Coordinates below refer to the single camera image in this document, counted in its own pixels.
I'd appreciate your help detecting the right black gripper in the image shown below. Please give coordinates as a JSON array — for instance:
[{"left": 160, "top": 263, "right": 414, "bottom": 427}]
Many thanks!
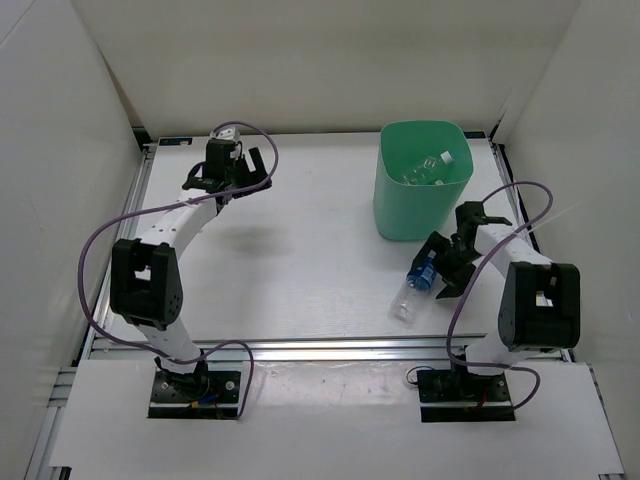
[{"left": 410, "top": 231, "right": 483, "bottom": 299}]

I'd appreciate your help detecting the blue label plastic bottle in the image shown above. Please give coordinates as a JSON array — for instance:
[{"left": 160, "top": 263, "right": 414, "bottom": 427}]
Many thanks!
[{"left": 390, "top": 256, "right": 437, "bottom": 322}]

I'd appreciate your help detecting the clear bottle white cap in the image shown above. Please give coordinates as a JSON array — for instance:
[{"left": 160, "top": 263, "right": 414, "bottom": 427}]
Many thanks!
[{"left": 401, "top": 151, "right": 454, "bottom": 186}]

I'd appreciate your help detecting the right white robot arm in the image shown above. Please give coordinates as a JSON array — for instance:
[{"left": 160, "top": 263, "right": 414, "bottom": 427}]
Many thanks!
[{"left": 409, "top": 217, "right": 581, "bottom": 400}]

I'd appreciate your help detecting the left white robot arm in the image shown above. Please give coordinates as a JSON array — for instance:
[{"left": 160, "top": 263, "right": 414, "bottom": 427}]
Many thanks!
[{"left": 110, "top": 140, "right": 271, "bottom": 400}]

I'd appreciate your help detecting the green plastic bin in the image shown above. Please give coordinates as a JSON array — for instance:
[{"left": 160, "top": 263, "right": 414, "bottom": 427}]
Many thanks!
[{"left": 373, "top": 120, "right": 474, "bottom": 241}]

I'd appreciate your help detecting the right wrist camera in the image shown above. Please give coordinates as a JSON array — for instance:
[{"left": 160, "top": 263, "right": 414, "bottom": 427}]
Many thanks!
[{"left": 455, "top": 201, "right": 512, "bottom": 233}]

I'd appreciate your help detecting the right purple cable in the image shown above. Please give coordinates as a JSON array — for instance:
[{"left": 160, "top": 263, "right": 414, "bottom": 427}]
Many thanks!
[{"left": 446, "top": 180, "right": 554, "bottom": 412}]

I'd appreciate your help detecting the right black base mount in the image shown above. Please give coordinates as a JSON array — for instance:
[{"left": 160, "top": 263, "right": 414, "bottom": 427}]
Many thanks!
[{"left": 406, "top": 365, "right": 515, "bottom": 423}]

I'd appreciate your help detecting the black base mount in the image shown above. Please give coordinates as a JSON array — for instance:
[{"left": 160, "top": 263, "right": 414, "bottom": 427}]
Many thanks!
[
  {"left": 406, "top": 365, "right": 515, "bottom": 423},
  {"left": 147, "top": 359, "right": 242, "bottom": 420}
]

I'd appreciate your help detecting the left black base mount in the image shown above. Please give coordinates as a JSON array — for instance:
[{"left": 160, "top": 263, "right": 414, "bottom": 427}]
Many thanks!
[{"left": 147, "top": 359, "right": 242, "bottom": 420}]

